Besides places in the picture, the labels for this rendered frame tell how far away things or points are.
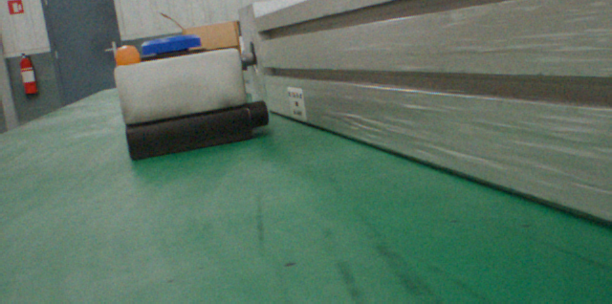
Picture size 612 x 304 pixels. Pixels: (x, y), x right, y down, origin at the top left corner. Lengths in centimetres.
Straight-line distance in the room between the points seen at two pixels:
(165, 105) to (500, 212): 30
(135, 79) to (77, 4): 1126
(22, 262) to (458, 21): 17
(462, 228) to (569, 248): 4
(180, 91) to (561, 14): 32
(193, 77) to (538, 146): 30
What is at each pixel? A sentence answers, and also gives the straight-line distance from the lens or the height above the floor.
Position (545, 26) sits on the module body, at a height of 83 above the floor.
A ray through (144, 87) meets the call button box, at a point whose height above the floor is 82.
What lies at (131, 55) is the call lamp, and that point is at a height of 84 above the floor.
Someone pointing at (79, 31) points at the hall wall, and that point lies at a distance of 1174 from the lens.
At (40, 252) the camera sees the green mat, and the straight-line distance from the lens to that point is 29.
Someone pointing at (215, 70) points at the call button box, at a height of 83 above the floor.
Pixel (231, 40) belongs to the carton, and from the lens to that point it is 282.
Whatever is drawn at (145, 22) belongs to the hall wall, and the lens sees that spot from 1168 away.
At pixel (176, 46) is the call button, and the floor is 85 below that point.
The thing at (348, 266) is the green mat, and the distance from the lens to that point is 21.
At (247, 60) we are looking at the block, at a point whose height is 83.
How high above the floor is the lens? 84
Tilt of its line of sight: 7 degrees down
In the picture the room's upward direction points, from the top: 9 degrees counter-clockwise
